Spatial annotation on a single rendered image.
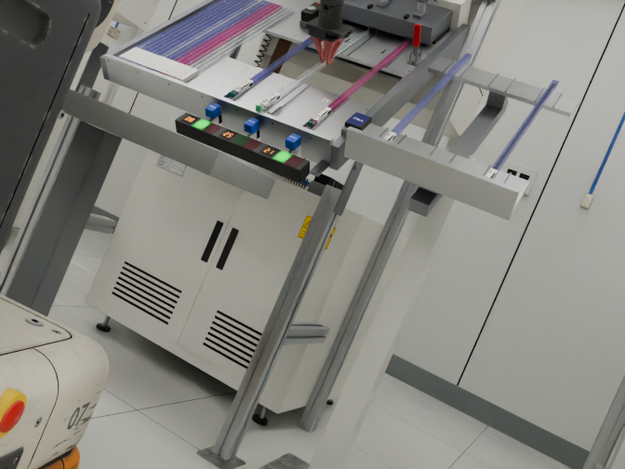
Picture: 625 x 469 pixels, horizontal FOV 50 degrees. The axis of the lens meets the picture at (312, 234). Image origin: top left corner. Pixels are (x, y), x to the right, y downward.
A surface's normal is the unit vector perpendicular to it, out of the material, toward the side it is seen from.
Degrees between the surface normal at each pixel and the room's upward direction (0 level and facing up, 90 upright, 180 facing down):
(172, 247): 90
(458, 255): 90
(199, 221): 90
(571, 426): 90
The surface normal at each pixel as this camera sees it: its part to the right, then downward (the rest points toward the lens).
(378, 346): -0.33, -0.11
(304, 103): 0.02, -0.74
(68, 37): 0.91, 0.40
